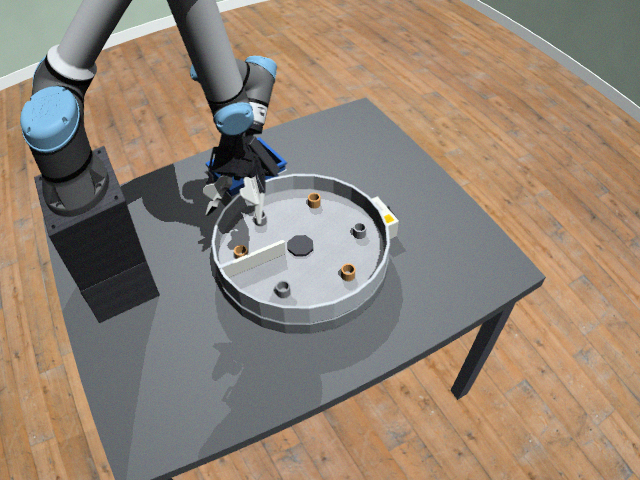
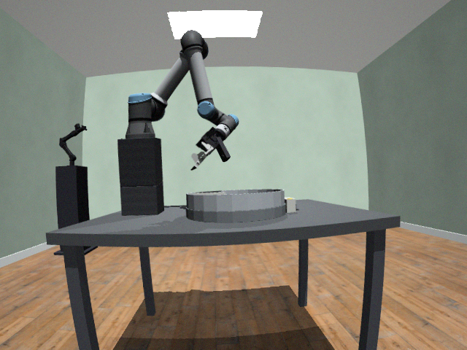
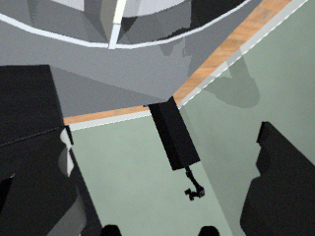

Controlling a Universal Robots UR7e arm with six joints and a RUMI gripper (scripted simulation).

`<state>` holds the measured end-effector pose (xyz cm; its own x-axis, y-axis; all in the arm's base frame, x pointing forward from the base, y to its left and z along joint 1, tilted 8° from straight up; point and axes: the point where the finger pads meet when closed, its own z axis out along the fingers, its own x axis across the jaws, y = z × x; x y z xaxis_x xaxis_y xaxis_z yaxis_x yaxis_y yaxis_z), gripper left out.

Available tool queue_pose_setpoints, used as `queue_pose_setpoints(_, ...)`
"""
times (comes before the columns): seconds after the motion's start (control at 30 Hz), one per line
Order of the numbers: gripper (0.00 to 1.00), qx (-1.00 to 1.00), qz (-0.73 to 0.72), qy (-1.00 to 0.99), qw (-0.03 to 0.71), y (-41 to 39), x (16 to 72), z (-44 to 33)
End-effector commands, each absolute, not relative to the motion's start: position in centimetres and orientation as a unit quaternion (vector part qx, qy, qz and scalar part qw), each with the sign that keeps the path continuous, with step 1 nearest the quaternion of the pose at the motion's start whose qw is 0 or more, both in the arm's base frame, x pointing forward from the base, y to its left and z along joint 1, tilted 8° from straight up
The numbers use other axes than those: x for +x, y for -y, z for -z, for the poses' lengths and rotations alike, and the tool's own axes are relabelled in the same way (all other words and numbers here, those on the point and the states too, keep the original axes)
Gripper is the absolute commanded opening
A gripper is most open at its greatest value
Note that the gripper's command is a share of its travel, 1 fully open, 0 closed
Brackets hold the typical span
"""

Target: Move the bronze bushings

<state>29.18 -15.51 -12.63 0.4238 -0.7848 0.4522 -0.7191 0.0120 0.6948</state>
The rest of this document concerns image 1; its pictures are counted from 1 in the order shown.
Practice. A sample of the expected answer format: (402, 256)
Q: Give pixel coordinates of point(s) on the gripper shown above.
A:
(237, 160)

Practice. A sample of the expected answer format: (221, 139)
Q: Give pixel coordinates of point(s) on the grey metal ring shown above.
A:
(280, 285)
(359, 234)
(263, 220)

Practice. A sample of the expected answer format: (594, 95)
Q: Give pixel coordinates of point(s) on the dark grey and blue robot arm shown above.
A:
(74, 179)

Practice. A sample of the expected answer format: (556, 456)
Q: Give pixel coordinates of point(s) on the bronze bushing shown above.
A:
(346, 276)
(314, 204)
(240, 249)

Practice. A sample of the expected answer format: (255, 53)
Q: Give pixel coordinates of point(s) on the blue crate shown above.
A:
(237, 185)

